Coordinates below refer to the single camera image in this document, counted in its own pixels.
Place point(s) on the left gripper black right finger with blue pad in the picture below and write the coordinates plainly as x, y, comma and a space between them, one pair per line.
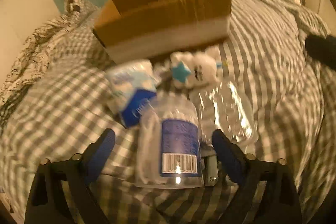
280, 200

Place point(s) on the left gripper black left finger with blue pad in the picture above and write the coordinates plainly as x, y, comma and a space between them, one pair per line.
47, 203

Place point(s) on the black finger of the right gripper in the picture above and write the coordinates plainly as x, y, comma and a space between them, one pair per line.
322, 49

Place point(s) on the clear plastic bottle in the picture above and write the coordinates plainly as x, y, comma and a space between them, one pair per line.
222, 106

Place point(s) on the clear bottle blue label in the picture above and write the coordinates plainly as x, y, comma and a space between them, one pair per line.
168, 152

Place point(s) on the white cloud plush blue star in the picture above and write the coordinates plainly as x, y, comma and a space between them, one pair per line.
190, 70

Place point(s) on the brown cardboard box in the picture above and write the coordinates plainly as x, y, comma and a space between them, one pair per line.
146, 29

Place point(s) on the blue white tissue pack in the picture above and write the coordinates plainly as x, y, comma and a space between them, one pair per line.
132, 86

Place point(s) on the floral white blanket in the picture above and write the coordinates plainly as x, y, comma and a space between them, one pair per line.
34, 58

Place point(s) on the patterned pillow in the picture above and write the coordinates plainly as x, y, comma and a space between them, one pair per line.
80, 6

